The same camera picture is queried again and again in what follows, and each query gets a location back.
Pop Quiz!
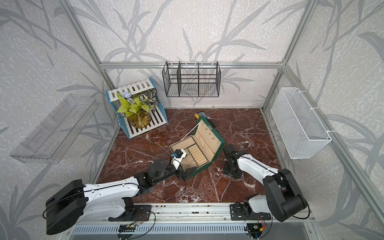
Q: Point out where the white blue slatted crate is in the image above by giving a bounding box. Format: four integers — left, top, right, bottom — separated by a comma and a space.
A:
105, 78, 168, 139

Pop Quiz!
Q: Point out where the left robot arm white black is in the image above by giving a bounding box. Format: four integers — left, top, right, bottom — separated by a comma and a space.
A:
43, 159, 197, 235

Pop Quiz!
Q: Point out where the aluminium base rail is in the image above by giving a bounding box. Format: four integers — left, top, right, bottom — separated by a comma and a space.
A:
55, 203, 323, 240

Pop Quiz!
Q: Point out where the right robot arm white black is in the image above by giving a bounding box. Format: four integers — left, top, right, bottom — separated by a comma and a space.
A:
223, 145, 310, 222

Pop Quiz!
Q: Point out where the green jewelry box beige lining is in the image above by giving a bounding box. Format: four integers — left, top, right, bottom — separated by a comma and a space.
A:
170, 118, 226, 176

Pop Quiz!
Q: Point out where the clear acrylic shelf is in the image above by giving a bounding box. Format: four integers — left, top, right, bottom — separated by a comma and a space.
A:
10, 95, 98, 164

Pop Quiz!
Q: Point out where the white mesh basket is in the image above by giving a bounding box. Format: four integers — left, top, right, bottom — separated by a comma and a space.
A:
271, 88, 332, 159

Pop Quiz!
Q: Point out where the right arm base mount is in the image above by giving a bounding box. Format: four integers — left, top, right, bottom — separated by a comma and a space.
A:
230, 203, 272, 221

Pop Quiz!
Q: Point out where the black wire basket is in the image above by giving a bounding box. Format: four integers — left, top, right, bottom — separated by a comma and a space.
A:
162, 62, 222, 98

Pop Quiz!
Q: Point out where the yellow handled brush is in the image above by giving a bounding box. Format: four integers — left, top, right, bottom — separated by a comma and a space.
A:
195, 112, 216, 129

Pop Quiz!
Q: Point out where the potted plant glass vase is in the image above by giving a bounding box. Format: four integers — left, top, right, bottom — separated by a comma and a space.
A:
117, 88, 159, 129

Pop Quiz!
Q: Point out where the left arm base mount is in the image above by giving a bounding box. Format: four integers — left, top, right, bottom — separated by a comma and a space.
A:
108, 197, 152, 222

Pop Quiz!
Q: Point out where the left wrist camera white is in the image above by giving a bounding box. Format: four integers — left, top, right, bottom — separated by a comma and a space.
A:
171, 149, 187, 170

